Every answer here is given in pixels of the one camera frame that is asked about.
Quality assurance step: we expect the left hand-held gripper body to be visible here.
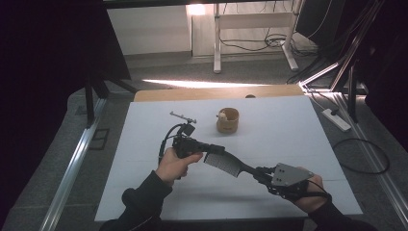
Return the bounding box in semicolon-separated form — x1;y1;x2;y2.
168;111;207;160

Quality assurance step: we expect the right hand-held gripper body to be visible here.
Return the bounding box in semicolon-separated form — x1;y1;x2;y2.
269;162;329;202

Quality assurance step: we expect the black plastic comb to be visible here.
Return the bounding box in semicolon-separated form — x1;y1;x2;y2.
202;150;265;178

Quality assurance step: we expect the person's left hand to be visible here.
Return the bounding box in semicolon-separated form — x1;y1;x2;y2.
154;146;205;188

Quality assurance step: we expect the person's right hand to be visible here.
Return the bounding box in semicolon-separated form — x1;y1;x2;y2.
293;166;332;215

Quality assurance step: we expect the round wooden cup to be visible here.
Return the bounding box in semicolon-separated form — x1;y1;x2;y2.
216;107;241;135

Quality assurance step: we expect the wooden table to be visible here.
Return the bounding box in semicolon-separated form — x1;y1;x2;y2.
133;84;305;103

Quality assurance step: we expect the white power strip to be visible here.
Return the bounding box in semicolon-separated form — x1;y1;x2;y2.
320;108;352;133

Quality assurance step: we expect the black metal stand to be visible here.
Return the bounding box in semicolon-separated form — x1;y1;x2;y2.
84;72;140;130

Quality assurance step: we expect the black curtain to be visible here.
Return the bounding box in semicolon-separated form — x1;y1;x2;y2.
0;0;133;222

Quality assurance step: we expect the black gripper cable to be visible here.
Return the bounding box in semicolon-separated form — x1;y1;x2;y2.
157;122;185;166

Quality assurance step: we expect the black floor outlet frame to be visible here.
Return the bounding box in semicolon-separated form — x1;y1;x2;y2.
89;127;111;151

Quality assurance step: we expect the aluminium frame rail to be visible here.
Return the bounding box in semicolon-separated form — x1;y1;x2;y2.
298;62;408;224
38;97;109;231

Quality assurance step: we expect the black looped floor cable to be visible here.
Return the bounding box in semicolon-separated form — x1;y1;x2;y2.
331;137;391;175

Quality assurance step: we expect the white desk frame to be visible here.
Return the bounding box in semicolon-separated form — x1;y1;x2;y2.
213;0;304;74

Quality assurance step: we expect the bundle of black cables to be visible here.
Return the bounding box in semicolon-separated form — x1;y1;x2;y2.
218;28;317;57

